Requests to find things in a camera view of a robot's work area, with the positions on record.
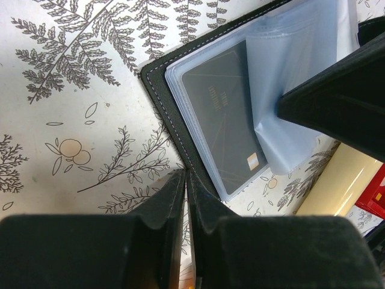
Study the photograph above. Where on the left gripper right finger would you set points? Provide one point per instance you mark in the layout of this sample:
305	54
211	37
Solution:
231	251

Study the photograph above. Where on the floral table mat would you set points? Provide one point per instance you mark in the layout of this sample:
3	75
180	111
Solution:
81	135

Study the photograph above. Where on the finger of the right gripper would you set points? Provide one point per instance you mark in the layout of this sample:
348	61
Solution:
346	101

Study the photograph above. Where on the orange toy car block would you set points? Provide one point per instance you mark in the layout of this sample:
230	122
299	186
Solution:
186	277

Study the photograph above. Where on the red owl toy block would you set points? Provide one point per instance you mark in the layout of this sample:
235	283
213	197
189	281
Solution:
372	198

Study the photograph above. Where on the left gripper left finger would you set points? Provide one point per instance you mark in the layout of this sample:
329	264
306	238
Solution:
140	249

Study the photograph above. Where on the black leather card holder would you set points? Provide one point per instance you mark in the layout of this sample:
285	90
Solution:
255	93

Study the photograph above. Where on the cream toy microphone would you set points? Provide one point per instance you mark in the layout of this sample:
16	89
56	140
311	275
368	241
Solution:
341	183

